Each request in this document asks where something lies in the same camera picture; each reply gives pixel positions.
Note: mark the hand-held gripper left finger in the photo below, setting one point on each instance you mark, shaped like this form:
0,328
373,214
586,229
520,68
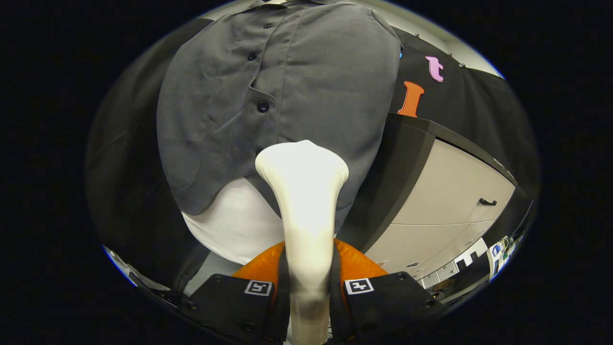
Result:
280,302

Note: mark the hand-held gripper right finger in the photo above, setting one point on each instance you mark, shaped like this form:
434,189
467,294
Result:
341,302

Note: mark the white garment steamer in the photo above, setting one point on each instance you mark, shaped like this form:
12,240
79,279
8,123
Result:
306,201

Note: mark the grey button shirt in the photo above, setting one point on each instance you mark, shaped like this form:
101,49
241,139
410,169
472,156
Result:
311,86

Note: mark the beige mannequin torso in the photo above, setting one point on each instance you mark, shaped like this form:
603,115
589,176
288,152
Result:
234,225

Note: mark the grey cabinet with dark top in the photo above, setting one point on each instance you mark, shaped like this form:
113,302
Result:
455,191

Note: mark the cluttered white side table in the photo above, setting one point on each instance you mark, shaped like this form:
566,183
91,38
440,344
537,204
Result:
498,258

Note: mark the white crumpled sheet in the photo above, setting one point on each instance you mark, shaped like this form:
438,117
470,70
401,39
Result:
119,266

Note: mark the black backdrop cloth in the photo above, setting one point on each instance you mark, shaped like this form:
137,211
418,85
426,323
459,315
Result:
124,167

